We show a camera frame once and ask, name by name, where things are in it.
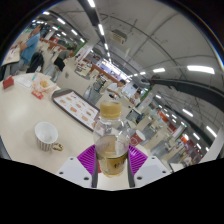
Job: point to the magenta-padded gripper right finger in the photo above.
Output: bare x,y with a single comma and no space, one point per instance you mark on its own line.
138,161

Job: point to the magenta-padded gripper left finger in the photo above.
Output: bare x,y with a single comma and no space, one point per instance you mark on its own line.
85,160

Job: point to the clear tea bottle yellow cap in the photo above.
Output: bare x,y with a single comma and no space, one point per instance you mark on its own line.
111,150

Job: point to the white patterned mug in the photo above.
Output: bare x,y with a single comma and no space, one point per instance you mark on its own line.
46,136

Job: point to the brown food tray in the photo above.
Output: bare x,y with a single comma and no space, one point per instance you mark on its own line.
75,106

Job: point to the person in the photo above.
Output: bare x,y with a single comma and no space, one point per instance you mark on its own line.
61,61
30,48
115,88
136,98

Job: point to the red sauce packet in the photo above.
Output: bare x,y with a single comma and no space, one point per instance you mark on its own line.
37,94

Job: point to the beige chair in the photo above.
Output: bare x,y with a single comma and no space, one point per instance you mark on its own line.
71,78

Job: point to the crumpled orange food wrapper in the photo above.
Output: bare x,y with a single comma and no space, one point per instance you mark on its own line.
44,83

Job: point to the white paper receipt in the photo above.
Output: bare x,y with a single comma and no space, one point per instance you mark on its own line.
23,82

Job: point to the black backpack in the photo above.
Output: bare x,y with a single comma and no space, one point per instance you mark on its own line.
35,62

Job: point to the ceiling lights group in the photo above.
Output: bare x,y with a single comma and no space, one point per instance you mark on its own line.
200,69

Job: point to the ceiling air conditioner unit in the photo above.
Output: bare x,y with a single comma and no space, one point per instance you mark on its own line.
118,36

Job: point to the beige dining table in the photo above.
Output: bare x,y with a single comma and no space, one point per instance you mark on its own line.
11,55

